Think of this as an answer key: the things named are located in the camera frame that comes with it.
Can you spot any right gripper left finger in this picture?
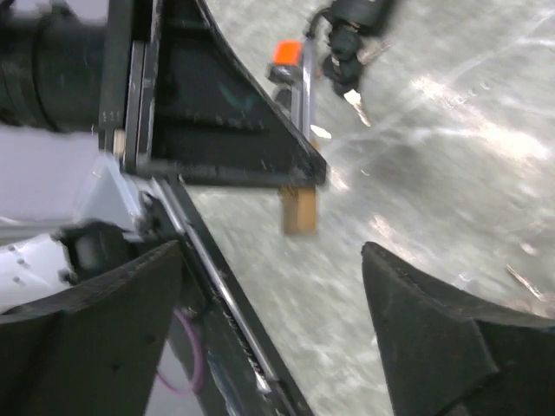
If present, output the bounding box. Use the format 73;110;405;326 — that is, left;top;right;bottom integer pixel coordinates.
1;242;182;415

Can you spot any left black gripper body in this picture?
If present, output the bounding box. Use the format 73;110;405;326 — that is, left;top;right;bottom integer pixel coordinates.
98;1;156;173

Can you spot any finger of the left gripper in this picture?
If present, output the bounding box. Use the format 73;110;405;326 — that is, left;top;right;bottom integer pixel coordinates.
148;1;327;188

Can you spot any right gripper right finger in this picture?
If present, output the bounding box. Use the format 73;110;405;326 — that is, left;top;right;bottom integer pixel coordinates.
362;242;554;416

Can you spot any orange black padlock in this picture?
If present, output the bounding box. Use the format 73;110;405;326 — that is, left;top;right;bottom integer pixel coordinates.
267;40;303;85

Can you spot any silver key pair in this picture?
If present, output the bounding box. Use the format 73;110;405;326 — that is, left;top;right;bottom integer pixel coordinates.
506;264;547;302

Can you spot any long shackle brass padlock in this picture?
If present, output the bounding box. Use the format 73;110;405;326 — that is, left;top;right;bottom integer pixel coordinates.
281;36;321;237

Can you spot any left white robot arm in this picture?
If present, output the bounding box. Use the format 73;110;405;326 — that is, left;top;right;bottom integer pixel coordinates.
1;1;327;188

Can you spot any black padlock with keys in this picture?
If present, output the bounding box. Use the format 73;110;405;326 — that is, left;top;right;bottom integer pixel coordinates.
306;0;396;127

